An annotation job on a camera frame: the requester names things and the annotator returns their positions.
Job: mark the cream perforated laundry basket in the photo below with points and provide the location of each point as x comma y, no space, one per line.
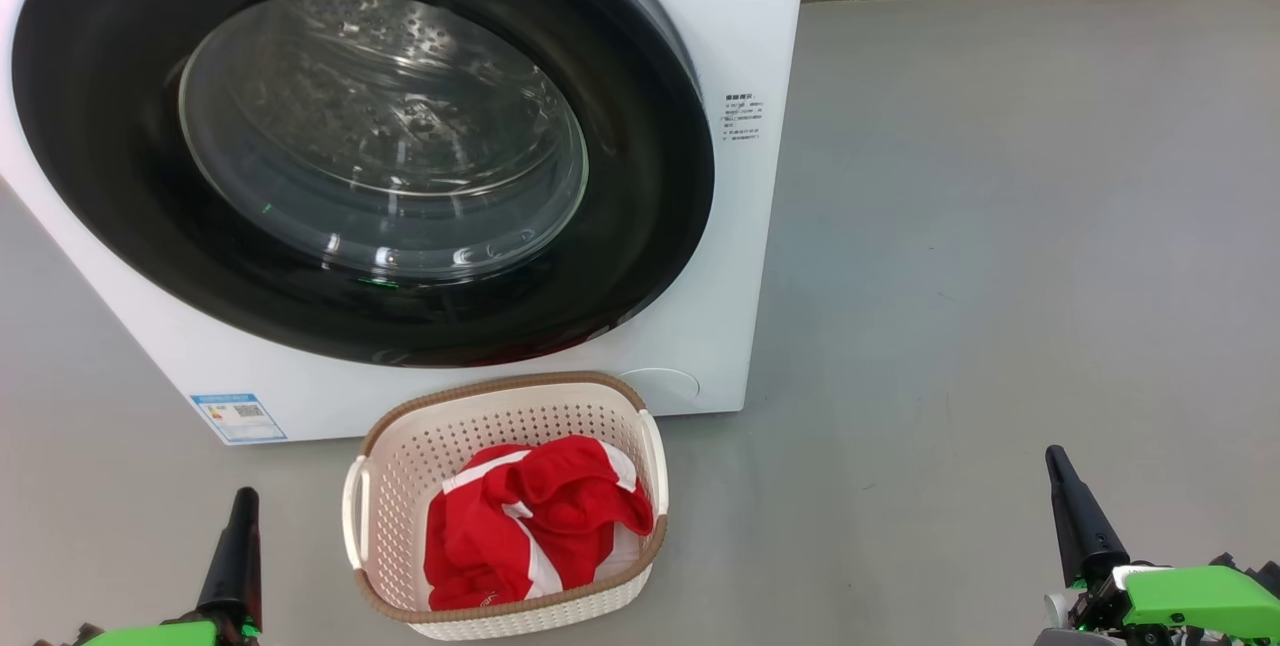
420,466

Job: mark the blue energy label sticker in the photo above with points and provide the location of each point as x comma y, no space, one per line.
240,418

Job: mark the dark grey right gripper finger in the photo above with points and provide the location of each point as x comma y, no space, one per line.
1085,526

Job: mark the round white filter cover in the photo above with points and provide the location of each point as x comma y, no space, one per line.
665,386

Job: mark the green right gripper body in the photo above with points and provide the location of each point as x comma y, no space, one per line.
1200,601

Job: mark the red and white garment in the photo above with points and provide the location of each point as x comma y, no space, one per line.
560,506

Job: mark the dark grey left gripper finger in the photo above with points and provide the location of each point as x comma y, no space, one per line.
238,566

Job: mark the round glass washer door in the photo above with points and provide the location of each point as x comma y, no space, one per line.
100,126

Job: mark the white front-load washing machine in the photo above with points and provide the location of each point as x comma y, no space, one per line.
720,276

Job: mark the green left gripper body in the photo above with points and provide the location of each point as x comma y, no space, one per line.
150,636

